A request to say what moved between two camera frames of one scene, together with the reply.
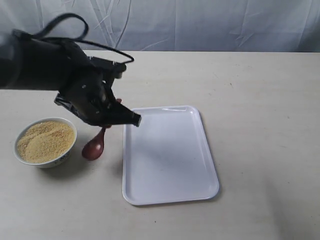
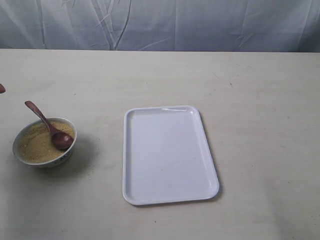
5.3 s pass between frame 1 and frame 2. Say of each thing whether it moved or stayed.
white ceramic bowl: stayed
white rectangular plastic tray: stayed
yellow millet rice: stayed
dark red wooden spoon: moved
